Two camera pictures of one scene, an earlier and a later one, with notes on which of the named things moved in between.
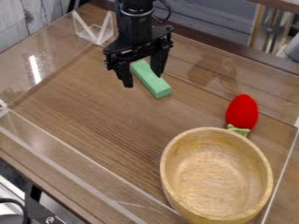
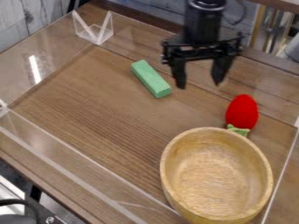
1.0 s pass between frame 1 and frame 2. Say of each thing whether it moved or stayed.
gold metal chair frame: stayed
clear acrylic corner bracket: stayed
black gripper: moved
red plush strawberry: stayed
